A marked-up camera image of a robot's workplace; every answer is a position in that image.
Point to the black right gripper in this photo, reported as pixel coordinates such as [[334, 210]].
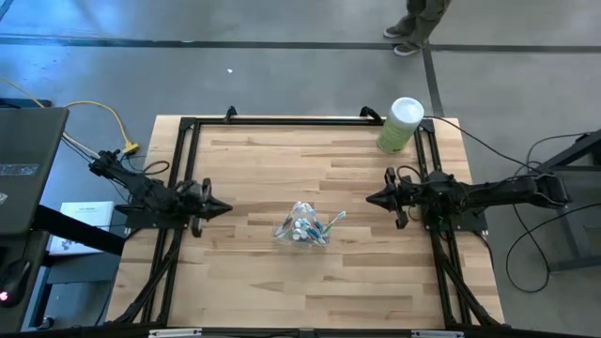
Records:
[[408, 197]]

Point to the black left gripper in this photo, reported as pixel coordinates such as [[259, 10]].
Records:
[[195, 202]]

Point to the clear acrylic organizer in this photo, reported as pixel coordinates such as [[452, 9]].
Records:
[[282, 236]]

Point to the blue and white toothbrush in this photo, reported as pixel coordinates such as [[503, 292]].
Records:
[[319, 232]]

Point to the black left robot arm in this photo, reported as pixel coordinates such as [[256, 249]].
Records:
[[141, 190]]

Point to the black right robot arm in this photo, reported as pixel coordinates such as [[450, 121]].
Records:
[[507, 190]]

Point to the green disinfecting wipes canister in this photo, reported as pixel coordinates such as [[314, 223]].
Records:
[[399, 127]]

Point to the white booklet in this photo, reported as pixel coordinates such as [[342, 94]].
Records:
[[84, 220]]

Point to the black diagonal bar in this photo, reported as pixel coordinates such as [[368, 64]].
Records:
[[80, 231]]

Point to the grey cabinet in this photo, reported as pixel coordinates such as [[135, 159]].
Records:
[[80, 291]]

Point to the person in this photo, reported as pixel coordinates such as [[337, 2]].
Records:
[[422, 19]]

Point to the grey laptop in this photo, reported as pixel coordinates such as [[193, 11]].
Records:
[[28, 164]]

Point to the black computer mouse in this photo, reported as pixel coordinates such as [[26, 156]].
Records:
[[14, 281]]

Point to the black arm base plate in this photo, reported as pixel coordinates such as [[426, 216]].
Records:
[[469, 226], [155, 224]]

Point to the black frame clamp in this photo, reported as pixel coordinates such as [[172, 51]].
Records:
[[230, 113], [371, 112]]

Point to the silver bracket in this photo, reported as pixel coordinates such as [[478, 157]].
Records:
[[174, 333], [436, 334]]

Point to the black desk frame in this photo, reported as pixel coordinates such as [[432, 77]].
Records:
[[573, 216]]

